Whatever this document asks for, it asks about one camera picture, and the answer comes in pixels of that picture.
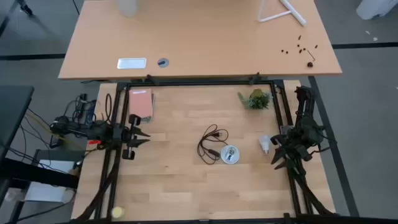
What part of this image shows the light wooden desk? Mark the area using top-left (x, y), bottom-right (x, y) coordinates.
top-left (58, 0), bottom-right (343, 81)

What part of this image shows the black cable bundle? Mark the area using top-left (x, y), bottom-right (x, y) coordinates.
top-left (287, 164), bottom-right (336, 217)
top-left (74, 149), bottom-right (121, 223)

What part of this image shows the white box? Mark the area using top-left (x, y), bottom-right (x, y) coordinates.
top-left (24, 158), bottom-right (77, 203)

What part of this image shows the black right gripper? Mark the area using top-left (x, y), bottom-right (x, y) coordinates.
top-left (269, 129), bottom-right (314, 170)

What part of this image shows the black lamp power cord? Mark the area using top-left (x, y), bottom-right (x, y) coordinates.
top-left (197, 124), bottom-right (229, 165)

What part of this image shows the black aluminium table frame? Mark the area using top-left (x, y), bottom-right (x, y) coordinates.
top-left (68, 79), bottom-right (398, 224)

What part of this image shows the potted green succulent plant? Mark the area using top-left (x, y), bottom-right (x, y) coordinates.
top-left (238, 88), bottom-right (271, 110)

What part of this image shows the black frame clamp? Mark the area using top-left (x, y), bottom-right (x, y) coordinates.
top-left (248, 72), bottom-right (261, 86)
top-left (146, 73), bottom-right (160, 86)

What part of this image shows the chrome lamp base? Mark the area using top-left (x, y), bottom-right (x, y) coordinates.
top-left (220, 144), bottom-right (241, 165)

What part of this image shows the silver rectangular plate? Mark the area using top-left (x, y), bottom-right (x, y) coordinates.
top-left (117, 57), bottom-right (147, 70)

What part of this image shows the white cylinder container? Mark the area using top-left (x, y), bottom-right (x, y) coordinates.
top-left (117, 0), bottom-right (139, 19)

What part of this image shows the black cable loop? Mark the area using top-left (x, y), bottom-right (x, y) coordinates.
top-left (104, 93), bottom-right (113, 121)

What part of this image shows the white bag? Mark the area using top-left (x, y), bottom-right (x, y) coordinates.
top-left (356, 0), bottom-right (398, 20)

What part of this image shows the black side table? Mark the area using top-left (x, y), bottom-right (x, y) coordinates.
top-left (0, 86), bottom-right (35, 162)

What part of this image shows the yellow ball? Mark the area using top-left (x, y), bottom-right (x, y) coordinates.
top-left (111, 206), bottom-right (126, 220)

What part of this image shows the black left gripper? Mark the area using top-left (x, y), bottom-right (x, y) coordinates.
top-left (119, 113), bottom-right (152, 161)

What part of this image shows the white lightbulb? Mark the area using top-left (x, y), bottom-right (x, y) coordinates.
top-left (258, 134), bottom-right (271, 156)

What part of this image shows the white tube stand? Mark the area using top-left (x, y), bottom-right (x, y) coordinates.
top-left (257, 0), bottom-right (308, 26)

